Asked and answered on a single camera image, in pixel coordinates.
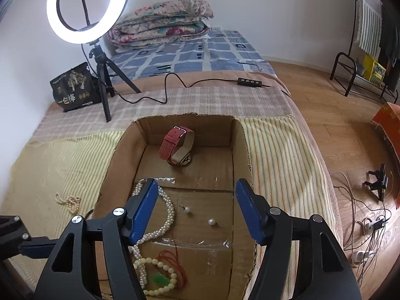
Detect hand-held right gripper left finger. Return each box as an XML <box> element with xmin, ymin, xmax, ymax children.
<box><xmin>34</xmin><ymin>178</ymin><xmax>159</xmax><ymax>300</ymax></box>

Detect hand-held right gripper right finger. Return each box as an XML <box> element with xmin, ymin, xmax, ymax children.
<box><xmin>235</xmin><ymin>178</ymin><xmax>363</xmax><ymax>300</ymax></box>

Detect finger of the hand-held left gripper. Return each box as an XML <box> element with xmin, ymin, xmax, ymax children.
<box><xmin>17</xmin><ymin>237</ymin><xmax>53</xmax><ymax>259</ymax></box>

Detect thick pearl necklace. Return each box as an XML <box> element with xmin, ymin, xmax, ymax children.
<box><xmin>129</xmin><ymin>179</ymin><xmax>176</xmax><ymax>291</ymax></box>

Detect cream bead bracelet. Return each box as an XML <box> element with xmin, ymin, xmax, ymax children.
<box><xmin>133</xmin><ymin>256</ymin><xmax>178</xmax><ymax>296</ymax></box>

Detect cardboard box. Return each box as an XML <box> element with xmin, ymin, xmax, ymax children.
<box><xmin>92</xmin><ymin>113</ymin><xmax>260</xmax><ymax>300</ymax></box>

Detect thin pearl strand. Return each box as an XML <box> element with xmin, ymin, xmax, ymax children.
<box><xmin>54</xmin><ymin>192</ymin><xmax>81</xmax><ymax>214</ymax></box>

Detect red string jade pendant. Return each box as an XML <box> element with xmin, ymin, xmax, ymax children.
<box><xmin>150</xmin><ymin>249</ymin><xmax>188</xmax><ymax>290</ymax></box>

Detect red strap watch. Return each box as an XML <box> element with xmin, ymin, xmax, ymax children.
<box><xmin>159</xmin><ymin>126</ymin><xmax>195</xmax><ymax>166</ymax></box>

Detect white power strip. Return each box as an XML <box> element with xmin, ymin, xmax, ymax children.
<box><xmin>350</xmin><ymin>249</ymin><xmax>379</xmax><ymax>267</ymax></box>

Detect plaid brown blanket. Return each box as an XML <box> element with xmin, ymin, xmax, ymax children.
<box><xmin>31</xmin><ymin>70</ymin><xmax>344</xmax><ymax>257</ymax></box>

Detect small black floor tripod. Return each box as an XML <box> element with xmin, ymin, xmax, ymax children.
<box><xmin>364</xmin><ymin>163</ymin><xmax>390</xmax><ymax>202</ymax></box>

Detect black snack bag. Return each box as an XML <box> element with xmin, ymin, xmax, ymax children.
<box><xmin>50</xmin><ymin>62</ymin><xmax>102</xmax><ymax>112</ymax></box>

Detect blue patterned bedsheet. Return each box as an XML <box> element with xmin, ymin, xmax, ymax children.
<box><xmin>109</xmin><ymin>29</ymin><xmax>277</xmax><ymax>85</ymax></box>

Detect orange cloth covered table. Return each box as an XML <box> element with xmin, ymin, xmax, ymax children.
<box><xmin>371</xmin><ymin>102</ymin><xmax>400</xmax><ymax>208</ymax></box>

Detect black clothes rack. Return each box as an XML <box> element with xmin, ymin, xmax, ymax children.
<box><xmin>330</xmin><ymin>0</ymin><xmax>400</xmax><ymax>104</ymax></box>

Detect folded floral quilt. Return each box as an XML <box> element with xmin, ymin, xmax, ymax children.
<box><xmin>108</xmin><ymin>0</ymin><xmax>216</xmax><ymax>54</ymax></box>

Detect yellow box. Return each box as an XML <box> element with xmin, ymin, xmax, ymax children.
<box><xmin>362</xmin><ymin>54</ymin><xmax>386</xmax><ymax>85</ymax></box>

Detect dark hanging clothes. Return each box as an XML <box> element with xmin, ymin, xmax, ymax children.
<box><xmin>379</xmin><ymin>6</ymin><xmax>400</xmax><ymax>97</ymax></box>

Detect black phone holder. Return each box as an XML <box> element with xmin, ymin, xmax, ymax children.
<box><xmin>66</xmin><ymin>0</ymin><xmax>92</xmax><ymax>28</ymax></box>

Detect striped towel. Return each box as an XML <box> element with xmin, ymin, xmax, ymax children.
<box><xmin>356</xmin><ymin>0</ymin><xmax>383</xmax><ymax>58</ymax></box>

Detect bundle of floor cables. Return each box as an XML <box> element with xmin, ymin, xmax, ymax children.
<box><xmin>331</xmin><ymin>172</ymin><xmax>394</xmax><ymax>288</ymax></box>

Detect black cable with remote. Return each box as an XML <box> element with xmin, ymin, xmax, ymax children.
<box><xmin>81</xmin><ymin>44</ymin><xmax>290</xmax><ymax>105</ymax></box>

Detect white ring light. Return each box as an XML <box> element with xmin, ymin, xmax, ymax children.
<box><xmin>46</xmin><ymin>0</ymin><xmax>131</xmax><ymax>44</ymax></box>

